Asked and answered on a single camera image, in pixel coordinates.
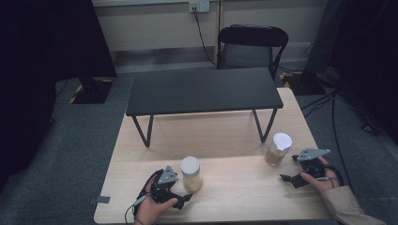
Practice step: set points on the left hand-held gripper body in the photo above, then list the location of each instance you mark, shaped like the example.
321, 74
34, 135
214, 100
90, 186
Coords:
167, 177

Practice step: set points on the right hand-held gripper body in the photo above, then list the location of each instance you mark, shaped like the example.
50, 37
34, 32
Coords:
313, 154

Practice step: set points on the grey upright panel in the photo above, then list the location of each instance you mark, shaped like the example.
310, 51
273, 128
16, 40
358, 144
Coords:
325, 31

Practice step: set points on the person's left hand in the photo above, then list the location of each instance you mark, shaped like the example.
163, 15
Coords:
150, 211

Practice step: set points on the black shelf with metal legs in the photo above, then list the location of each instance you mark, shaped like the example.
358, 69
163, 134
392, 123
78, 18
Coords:
203, 90

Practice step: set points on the clear jar with brown contents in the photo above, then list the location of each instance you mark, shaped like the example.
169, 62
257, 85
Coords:
277, 153

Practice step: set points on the clear jar with pale contents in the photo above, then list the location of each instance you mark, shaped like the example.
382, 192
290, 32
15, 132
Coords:
191, 175

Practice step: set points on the black curtain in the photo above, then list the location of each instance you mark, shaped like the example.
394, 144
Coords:
369, 47
31, 62

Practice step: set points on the white wall socket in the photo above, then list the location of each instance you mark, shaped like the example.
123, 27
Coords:
203, 5

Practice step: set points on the grey tape piece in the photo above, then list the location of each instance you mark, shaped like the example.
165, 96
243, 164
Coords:
102, 199

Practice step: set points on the black folding chair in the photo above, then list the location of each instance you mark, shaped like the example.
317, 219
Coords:
250, 36

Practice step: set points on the person's right hand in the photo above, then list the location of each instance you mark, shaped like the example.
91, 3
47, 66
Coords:
327, 184

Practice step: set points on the black stand base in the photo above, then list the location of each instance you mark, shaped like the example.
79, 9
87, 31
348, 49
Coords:
94, 90
303, 82

